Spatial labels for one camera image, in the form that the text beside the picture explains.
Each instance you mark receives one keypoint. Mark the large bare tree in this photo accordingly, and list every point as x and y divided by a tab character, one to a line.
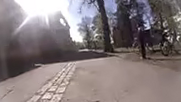
105	25

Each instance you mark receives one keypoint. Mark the grey paved pavement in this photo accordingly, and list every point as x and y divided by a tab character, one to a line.
116	84

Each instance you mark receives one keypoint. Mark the row of trees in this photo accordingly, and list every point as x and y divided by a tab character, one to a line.
127	15

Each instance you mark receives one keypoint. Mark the person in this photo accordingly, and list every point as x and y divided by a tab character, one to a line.
142	40

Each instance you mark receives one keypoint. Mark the cobblestone strip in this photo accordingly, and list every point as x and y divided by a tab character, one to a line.
53	92

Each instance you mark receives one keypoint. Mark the dark building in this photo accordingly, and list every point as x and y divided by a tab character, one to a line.
27	45

